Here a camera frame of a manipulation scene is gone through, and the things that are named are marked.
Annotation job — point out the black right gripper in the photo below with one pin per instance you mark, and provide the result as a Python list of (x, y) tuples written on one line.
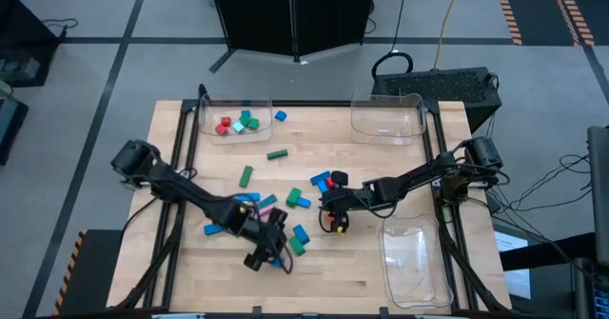
[(345, 197)]

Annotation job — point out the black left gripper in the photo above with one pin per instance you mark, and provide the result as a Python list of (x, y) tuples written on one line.
[(261, 233)]

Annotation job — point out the blue half-cylinder block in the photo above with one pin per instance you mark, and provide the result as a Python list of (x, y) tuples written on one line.
[(279, 264)]

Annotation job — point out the light blue long block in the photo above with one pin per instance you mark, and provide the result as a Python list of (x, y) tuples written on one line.
[(323, 186)]

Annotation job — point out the orange triangular block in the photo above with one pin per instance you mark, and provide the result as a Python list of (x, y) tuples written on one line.
[(328, 220)]

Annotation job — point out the red wedge block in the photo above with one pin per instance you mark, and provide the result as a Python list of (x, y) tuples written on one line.
[(329, 182)]

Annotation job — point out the green wedge block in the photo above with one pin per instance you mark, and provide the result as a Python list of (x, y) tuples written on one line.
[(293, 197), (297, 245)]

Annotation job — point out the medium blue block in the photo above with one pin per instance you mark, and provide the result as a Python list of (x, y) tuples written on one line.
[(300, 234)]

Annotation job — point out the pink long block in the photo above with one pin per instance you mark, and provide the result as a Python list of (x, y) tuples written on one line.
[(267, 209)]

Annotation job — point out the green long block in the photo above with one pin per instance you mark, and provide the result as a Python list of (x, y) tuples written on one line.
[(277, 154), (245, 176)]

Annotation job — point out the small blue block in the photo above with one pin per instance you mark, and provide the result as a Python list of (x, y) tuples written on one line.
[(280, 115)]

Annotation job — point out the green half-cylinder block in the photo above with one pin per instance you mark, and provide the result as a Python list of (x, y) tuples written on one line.
[(253, 123)]

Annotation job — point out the small light cyan cube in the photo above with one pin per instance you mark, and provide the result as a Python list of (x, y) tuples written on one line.
[(238, 127)]

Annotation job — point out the small green cube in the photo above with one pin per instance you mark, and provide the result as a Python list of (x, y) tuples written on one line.
[(245, 117)]

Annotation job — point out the small red block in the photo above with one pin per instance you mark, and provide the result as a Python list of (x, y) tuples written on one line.
[(225, 121), (222, 129)]

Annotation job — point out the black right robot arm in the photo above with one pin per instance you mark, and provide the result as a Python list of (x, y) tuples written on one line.
[(418, 176)]

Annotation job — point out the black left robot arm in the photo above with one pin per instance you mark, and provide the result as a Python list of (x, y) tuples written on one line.
[(181, 188)]

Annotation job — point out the dark blue rectangular block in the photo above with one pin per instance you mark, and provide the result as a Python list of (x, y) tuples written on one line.
[(320, 178)]

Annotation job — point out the teal long block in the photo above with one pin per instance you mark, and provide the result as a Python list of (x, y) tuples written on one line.
[(268, 201)]

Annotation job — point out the clear plastic bin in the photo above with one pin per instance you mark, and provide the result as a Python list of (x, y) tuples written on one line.
[(414, 262), (387, 119), (238, 135)]

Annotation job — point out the black perforated computer case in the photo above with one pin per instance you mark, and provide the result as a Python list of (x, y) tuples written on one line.
[(438, 88)]

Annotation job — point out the black mat orange striped edge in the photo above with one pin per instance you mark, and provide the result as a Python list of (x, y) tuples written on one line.
[(533, 9), (595, 0), (95, 271)]

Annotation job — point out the white lit screen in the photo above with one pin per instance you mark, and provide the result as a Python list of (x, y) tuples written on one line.
[(511, 243)]

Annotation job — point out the black room divider panel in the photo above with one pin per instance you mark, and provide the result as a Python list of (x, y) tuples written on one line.
[(266, 14)]

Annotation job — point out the grey monitor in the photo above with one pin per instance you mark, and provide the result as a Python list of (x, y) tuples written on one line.
[(600, 190)]

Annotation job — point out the grey box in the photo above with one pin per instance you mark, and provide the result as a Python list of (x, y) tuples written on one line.
[(19, 69)]

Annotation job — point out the black desk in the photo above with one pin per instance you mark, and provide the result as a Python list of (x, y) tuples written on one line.
[(24, 24)]

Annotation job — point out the black metal rig frame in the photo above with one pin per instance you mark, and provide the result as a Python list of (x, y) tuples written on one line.
[(309, 103)]

